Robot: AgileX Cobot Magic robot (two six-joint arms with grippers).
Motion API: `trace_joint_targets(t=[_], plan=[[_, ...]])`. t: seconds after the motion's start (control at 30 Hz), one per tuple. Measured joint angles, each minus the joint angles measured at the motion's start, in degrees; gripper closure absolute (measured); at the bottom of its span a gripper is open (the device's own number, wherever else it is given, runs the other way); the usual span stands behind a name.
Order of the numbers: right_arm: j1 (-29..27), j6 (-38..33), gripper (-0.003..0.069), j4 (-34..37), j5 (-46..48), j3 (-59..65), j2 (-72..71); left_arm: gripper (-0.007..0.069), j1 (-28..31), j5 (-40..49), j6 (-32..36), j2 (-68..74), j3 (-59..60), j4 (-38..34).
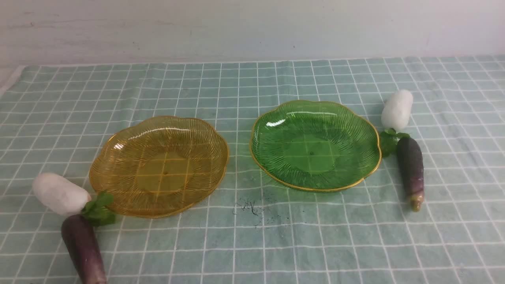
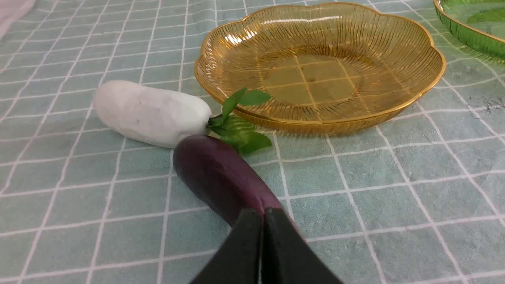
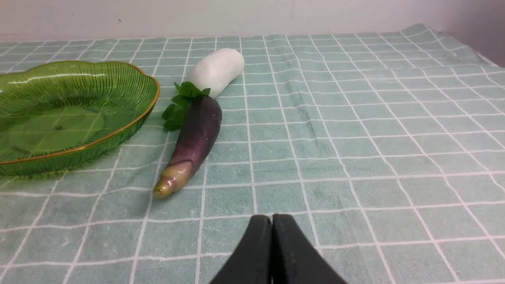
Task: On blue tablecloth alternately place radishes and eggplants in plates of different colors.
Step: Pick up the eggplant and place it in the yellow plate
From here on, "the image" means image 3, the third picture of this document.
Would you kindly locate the green checkered tablecloth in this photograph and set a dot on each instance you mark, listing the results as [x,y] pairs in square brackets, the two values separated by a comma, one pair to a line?
[388,150]

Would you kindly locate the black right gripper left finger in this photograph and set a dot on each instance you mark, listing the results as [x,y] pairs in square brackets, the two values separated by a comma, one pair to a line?
[250,261]

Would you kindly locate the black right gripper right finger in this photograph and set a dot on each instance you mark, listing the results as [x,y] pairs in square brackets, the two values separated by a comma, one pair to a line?
[294,259]

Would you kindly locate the green glass plate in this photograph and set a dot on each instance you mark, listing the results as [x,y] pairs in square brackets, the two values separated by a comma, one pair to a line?
[61,114]

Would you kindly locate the purple eggplant yellowish tip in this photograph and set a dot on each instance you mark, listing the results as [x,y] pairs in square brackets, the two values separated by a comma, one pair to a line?
[197,136]

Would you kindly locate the white radish with leaves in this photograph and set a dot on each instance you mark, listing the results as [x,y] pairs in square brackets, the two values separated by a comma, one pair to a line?
[208,78]

